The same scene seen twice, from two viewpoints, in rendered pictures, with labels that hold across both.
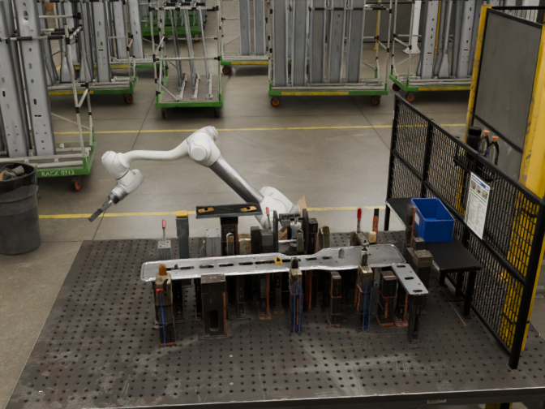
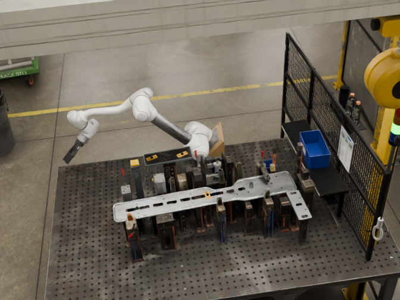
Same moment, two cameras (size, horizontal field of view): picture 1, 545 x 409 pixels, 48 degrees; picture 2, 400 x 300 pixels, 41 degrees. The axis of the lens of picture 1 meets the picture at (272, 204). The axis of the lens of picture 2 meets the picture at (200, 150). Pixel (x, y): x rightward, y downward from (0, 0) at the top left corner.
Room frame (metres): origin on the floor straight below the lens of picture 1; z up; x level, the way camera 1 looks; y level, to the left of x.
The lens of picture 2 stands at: (-0.06, 0.05, 3.87)
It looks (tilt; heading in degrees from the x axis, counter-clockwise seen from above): 40 degrees down; 359
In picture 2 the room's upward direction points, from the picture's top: 4 degrees counter-clockwise
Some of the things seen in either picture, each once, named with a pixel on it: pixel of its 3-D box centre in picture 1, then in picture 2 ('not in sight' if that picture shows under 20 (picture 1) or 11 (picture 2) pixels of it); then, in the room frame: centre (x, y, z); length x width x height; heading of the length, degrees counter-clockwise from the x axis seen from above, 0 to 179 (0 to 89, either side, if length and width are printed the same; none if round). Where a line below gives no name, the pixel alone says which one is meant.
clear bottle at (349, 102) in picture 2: (483, 148); (350, 105); (3.07, -1.11, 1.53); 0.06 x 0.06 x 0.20
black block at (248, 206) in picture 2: (335, 299); (249, 218); (2.68, -0.32, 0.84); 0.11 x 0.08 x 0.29; 8
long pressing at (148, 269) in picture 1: (274, 262); (205, 196); (2.80, -0.01, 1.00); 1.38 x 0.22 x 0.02; 98
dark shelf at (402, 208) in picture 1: (427, 230); (312, 155); (3.14, -0.89, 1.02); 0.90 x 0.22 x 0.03; 8
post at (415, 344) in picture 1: (414, 317); (302, 230); (2.52, -0.70, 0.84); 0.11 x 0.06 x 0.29; 8
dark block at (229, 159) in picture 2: (311, 253); (230, 179); (3.05, -0.22, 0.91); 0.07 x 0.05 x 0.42; 8
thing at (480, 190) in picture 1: (478, 205); (346, 149); (2.86, -1.05, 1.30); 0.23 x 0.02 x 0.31; 8
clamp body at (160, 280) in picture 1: (165, 309); (134, 239); (2.54, 0.52, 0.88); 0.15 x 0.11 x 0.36; 8
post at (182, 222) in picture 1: (184, 251); (138, 184); (3.07, 0.50, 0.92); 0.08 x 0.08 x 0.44; 8
